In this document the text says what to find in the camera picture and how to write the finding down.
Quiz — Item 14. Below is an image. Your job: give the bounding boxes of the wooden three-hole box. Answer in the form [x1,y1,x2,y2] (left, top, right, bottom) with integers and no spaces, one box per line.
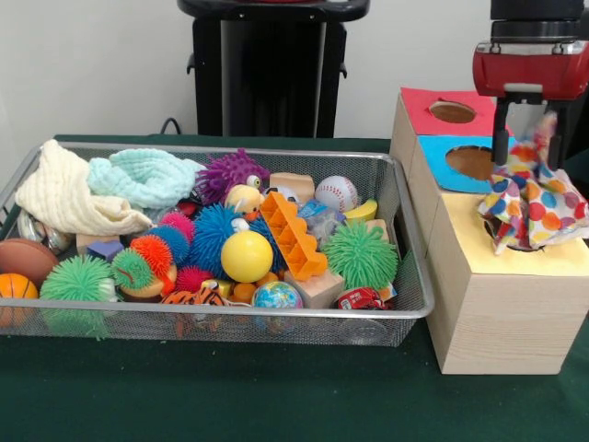
[389,87,589,375]

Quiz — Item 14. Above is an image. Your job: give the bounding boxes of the brown toy football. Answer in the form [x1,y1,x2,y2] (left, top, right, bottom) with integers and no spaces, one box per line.
[0,238,57,289]

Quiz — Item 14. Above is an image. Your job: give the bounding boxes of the silver mesh bin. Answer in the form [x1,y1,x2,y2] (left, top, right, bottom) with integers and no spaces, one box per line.
[0,141,436,349]

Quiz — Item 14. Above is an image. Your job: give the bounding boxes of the green spiky ball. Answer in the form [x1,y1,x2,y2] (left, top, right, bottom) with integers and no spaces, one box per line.
[321,219,399,292]
[40,255,117,342]

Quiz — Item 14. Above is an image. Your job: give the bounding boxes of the mint knitted cloth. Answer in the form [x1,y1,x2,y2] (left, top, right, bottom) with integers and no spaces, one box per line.
[87,149,206,209]

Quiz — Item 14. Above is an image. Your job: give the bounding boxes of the purple spiky toy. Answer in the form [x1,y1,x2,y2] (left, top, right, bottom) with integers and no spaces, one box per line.
[195,147,272,206]

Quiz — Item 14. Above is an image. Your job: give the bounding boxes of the small orange basketball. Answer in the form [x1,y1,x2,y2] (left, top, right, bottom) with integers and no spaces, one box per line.
[0,273,40,329]

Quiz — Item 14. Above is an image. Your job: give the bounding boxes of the globe print ball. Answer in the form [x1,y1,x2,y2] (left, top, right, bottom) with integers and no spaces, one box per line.
[251,280,305,310]

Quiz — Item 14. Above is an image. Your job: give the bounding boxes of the orange plastic block tray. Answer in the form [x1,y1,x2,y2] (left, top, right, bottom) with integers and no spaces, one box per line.
[260,191,329,281]

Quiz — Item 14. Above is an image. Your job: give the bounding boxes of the cream knitted cloth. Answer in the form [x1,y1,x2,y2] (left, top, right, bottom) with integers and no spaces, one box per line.
[15,137,155,236]

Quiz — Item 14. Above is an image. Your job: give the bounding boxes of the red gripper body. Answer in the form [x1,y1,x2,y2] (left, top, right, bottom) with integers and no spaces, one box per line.
[472,40,589,101]

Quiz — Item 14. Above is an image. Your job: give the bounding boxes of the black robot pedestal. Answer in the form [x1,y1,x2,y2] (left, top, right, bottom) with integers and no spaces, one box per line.
[177,0,372,138]

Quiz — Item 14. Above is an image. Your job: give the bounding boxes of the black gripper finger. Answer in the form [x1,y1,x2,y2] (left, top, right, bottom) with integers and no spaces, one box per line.
[546,99,568,170]
[491,96,513,166]

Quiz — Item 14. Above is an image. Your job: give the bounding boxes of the polka-dot cloth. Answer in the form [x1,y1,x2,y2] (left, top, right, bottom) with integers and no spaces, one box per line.
[477,111,589,257]

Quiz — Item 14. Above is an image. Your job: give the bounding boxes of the yellow ball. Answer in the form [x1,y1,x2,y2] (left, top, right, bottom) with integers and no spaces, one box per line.
[220,229,275,285]

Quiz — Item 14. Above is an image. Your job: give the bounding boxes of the dark green tablecloth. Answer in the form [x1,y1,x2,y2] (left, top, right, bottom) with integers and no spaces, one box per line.
[0,134,589,442]

